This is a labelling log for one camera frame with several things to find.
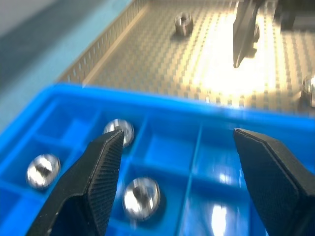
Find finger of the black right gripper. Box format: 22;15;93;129
232;0;261;69

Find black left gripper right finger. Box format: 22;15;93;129
233;128;315;236

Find perforated steel tray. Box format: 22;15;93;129
57;0;315;114

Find blue plastic compartment tray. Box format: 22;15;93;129
0;83;315;236

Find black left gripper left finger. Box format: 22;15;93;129
26;129;125;236

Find dark block behind steel tray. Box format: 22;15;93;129
277;0;315;29

